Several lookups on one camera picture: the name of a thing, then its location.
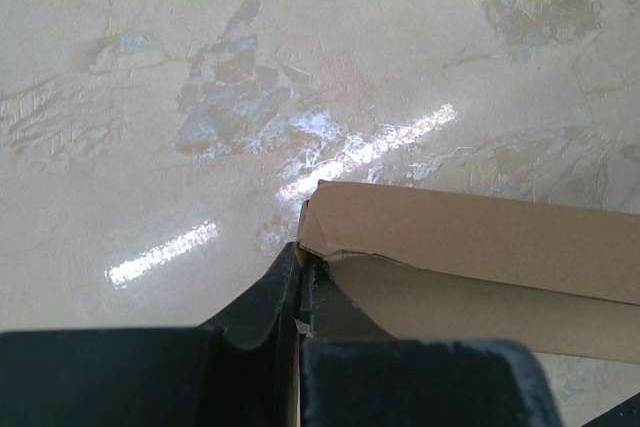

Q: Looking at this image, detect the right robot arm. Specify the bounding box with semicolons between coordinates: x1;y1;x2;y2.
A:
584;393;640;427

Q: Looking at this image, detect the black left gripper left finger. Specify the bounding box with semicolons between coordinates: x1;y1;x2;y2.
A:
1;244;301;426

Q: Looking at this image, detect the brown cardboard box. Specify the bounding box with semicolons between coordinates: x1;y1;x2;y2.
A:
297;182;639;363

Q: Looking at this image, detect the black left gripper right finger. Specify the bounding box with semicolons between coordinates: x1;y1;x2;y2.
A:
300;256;558;426

